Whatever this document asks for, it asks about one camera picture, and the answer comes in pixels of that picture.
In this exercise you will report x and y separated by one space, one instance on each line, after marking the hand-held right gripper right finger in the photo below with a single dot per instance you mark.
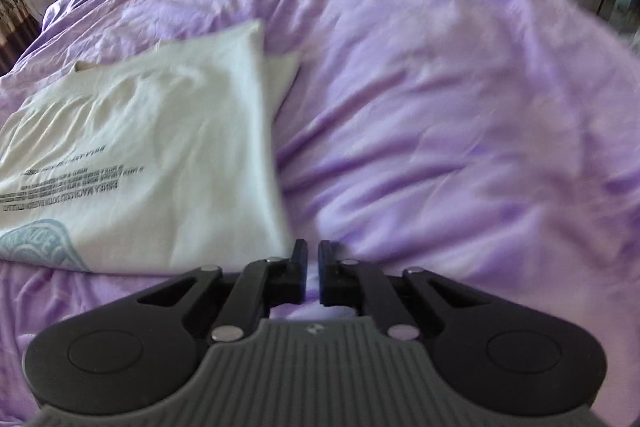
326 264

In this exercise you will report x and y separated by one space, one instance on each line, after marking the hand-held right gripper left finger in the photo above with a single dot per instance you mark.
298 264

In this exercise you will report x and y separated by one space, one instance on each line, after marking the white printed sweatshirt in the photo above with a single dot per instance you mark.
150 142

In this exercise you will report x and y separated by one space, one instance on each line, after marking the purple bed cover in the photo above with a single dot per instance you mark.
425 107

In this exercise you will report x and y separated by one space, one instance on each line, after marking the brown patterned curtain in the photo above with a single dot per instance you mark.
12 22

